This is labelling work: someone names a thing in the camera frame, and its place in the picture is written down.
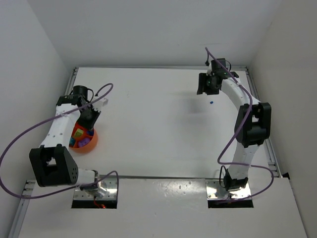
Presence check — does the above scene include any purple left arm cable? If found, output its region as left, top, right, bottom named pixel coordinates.
left=0, top=83, right=119, bottom=199

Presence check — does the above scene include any metal base plate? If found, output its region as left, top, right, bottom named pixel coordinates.
left=206, top=179, right=251, bottom=201
left=73, top=176, right=118, bottom=202

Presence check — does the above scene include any aluminium frame rail right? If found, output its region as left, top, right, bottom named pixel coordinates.
left=246, top=68, right=282, bottom=178

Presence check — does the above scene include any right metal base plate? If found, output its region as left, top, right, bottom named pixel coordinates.
left=206, top=179, right=251, bottom=201

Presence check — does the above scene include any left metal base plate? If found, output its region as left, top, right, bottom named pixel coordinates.
left=73, top=176, right=118, bottom=202

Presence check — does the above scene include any aluminium frame rail left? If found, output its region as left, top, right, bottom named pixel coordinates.
left=7, top=67, right=79, bottom=238

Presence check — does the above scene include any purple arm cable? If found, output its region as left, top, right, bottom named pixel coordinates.
left=0, top=83, right=119, bottom=199
left=205, top=47, right=274, bottom=202

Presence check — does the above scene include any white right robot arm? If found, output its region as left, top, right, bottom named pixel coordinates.
left=197, top=58, right=271, bottom=191

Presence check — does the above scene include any green lego brick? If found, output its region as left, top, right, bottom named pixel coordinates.
left=72, top=128, right=84, bottom=139

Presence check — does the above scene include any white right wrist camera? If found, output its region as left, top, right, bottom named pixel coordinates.
left=206, top=63, right=212, bottom=76

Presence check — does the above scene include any aluminium frame rail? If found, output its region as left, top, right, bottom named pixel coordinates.
left=246, top=68, right=282, bottom=178
left=7, top=67, right=79, bottom=238

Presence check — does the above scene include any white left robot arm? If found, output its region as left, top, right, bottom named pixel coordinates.
left=29, top=85, right=108, bottom=191

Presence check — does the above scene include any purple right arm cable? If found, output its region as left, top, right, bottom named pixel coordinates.
left=205, top=47, right=274, bottom=202

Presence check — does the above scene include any orange divided round container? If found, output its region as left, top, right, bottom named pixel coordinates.
left=69, top=122, right=98, bottom=154

